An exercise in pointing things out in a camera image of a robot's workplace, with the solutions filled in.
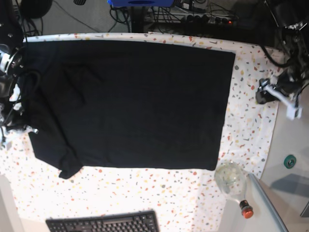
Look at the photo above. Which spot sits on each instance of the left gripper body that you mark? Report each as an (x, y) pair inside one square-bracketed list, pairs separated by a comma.
[(287, 87)]

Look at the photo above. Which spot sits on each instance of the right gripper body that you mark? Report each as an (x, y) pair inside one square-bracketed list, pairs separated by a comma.
[(29, 83)]

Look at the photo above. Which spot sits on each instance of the black t-shirt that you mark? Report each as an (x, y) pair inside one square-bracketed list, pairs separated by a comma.
[(128, 104)]

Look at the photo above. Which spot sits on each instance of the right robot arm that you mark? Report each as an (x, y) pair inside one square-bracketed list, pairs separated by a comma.
[(12, 50)]

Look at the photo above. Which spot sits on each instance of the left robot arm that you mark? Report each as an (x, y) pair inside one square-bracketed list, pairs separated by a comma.
[(290, 22)]

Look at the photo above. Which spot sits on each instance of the green tape roll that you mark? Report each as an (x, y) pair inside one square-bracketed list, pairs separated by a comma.
[(289, 161)]

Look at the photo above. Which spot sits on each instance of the black power strip red light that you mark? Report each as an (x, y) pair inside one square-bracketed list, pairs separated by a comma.
[(205, 19)]

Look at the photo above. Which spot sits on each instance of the clear plastic bottle orange cap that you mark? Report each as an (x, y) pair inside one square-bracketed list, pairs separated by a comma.
[(232, 183)]

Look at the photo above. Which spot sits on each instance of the grey laptop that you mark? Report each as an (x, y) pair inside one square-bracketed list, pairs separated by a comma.
[(286, 202)]

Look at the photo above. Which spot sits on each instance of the blue box with oval hole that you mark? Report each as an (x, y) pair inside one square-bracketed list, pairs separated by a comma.
[(140, 3)]

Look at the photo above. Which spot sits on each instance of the terrazzo pattern tablecloth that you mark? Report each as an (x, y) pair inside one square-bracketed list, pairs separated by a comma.
[(184, 200)]

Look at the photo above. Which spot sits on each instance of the black computer keyboard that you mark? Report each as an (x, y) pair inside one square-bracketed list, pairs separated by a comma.
[(144, 221)]

